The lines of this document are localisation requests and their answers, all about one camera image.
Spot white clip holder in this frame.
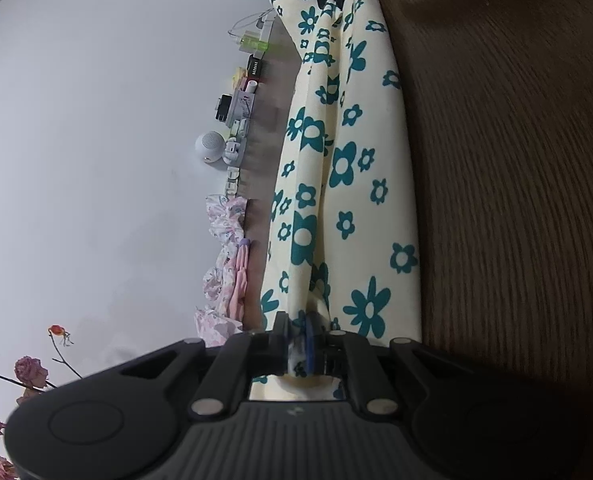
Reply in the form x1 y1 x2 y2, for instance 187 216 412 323
225 165 243 197

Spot pink floral garment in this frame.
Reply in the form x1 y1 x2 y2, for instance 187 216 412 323
195 194 250 348

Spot pink socks with purple cuffs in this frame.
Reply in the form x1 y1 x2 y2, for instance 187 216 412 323
226 239 252 322

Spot green liquid bottle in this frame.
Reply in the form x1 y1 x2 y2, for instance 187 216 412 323
236 31 284 54

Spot dried rose bouquet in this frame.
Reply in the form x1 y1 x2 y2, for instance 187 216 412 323
0 324 84 480

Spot white robot-shaped speaker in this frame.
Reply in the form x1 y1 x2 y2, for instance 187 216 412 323
195 131 241 165

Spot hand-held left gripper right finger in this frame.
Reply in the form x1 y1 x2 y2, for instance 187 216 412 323
303 311 477 416

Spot cream garment with teal flowers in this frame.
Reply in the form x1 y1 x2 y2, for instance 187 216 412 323
259 0 423 402

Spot grey printed tin box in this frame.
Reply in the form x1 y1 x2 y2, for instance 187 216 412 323
229 85 257 128

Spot white power strip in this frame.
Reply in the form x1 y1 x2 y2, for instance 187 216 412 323
260 12 278 44

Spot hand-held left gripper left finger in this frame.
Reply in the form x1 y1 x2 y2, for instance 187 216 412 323
119 311 292 418

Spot white cable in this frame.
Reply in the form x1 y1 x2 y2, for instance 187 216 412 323
226 9 276 38

